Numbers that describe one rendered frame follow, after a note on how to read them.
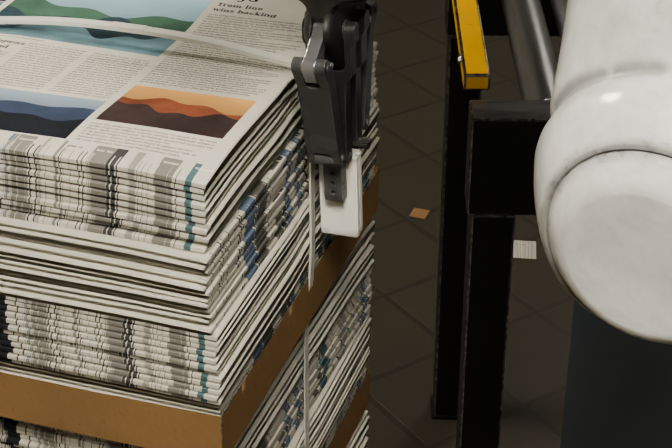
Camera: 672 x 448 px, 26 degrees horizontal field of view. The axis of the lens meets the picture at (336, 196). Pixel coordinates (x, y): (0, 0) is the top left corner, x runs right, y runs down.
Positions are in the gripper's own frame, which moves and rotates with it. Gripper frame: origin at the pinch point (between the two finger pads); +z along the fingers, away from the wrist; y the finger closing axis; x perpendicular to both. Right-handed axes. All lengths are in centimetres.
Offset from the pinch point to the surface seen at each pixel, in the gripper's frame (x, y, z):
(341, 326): -4.1, -11.0, 20.2
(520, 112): 4, -49, 15
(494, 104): 1, -50, 15
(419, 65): -57, -227, 93
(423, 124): -48, -197, 93
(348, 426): -4.3, -12.7, 32.8
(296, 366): -3.9, 1.1, 16.3
